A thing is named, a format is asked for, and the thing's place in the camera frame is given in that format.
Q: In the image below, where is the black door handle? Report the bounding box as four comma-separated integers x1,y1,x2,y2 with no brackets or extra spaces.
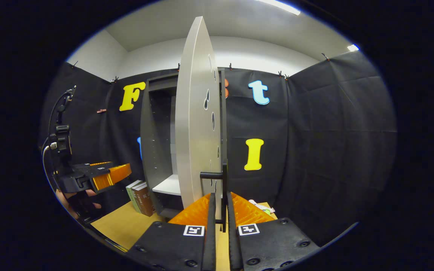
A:
200,162,228,232

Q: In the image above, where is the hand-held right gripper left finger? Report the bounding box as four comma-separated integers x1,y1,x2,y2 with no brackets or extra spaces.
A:
127,193,217,271

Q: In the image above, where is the white cabinet shelf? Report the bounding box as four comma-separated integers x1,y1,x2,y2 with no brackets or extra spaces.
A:
152,174,182,196

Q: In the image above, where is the grey cable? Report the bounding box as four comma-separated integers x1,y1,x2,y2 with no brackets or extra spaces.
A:
42,143,60,192

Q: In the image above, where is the dark grey cabinet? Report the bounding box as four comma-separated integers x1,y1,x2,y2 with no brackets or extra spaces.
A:
141,69,228,219

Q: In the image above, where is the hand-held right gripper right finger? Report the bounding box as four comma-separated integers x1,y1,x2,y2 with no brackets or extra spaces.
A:
226,192,321,271

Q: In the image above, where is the black backdrop cloth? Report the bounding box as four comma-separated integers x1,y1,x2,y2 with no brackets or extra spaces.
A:
38,51,397,249

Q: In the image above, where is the brown book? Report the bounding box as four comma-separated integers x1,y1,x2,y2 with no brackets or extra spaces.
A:
131,182,156,217

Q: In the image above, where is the beige cabinet door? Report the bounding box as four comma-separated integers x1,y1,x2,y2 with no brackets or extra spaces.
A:
175,16,227,223

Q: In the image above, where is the green book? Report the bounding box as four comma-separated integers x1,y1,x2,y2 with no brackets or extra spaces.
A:
126,180,142,214

